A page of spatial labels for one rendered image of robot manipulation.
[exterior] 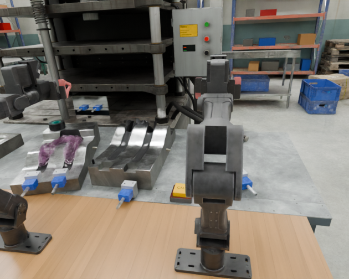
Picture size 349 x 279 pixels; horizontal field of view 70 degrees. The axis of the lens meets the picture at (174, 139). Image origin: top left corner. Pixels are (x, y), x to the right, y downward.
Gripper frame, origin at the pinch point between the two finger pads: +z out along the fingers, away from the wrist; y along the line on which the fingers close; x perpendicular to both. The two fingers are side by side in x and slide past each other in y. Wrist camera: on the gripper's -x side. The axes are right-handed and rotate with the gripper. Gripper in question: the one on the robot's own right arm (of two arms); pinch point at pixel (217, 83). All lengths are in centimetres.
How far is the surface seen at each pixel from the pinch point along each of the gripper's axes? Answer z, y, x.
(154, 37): 66, 37, -13
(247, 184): -4.6, -12.1, 36.5
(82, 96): 74, 95, 23
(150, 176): -7.1, 24.5, 34.1
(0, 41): 657, 691, -2
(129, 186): -13.1, 31.3, 34.8
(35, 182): -16, 68, 34
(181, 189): -10.4, 12.0, 36.5
